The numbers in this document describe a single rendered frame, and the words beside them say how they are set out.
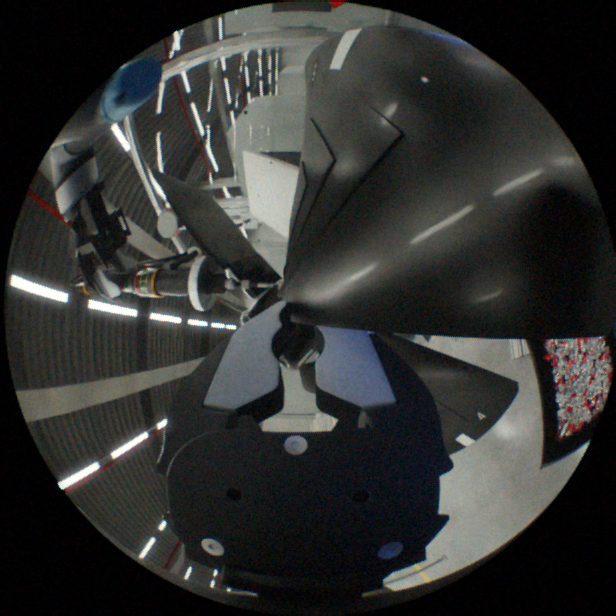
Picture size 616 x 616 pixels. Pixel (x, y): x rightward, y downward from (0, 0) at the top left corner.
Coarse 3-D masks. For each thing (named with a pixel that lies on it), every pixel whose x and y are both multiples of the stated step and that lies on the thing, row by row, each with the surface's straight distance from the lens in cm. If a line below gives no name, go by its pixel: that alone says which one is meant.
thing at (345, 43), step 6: (354, 30) 11; (360, 30) 10; (348, 36) 11; (354, 36) 10; (342, 42) 11; (348, 42) 11; (342, 48) 11; (348, 48) 10; (336, 54) 11; (342, 54) 10; (336, 60) 11; (342, 60) 10; (336, 66) 10
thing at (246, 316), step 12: (276, 288) 30; (264, 300) 29; (276, 300) 28; (252, 312) 29; (300, 324) 27; (288, 336) 27; (300, 336) 27; (312, 336) 28; (288, 348) 27; (300, 348) 28; (312, 348) 30; (288, 360) 28; (300, 360) 29
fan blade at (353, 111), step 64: (320, 64) 14; (384, 64) 7; (448, 64) 6; (320, 128) 10; (384, 128) 5; (448, 128) 4; (512, 128) 4; (320, 192) 8; (384, 192) 5; (448, 192) 4; (512, 192) 4; (576, 192) 4; (320, 256) 8; (384, 256) 5; (448, 256) 4; (512, 256) 3; (576, 256) 4; (320, 320) 9; (384, 320) 5; (448, 320) 4; (512, 320) 4; (576, 320) 4
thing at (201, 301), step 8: (200, 256) 27; (208, 256) 27; (168, 264) 34; (176, 264) 31; (184, 264) 32; (192, 264) 31; (200, 264) 25; (208, 264) 27; (192, 272) 25; (200, 272) 25; (216, 272) 29; (192, 280) 24; (200, 280) 25; (192, 288) 24; (200, 288) 25; (192, 296) 25; (200, 296) 25; (208, 296) 27; (200, 304) 25; (208, 304) 27
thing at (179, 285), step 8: (160, 272) 30; (168, 272) 29; (176, 272) 29; (184, 272) 28; (208, 272) 26; (80, 280) 57; (160, 280) 29; (168, 280) 29; (176, 280) 28; (184, 280) 27; (208, 280) 26; (216, 280) 25; (224, 280) 26; (160, 288) 30; (168, 288) 29; (176, 288) 28; (184, 288) 27; (208, 288) 26; (216, 288) 25; (224, 288) 26; (160, 296) 31
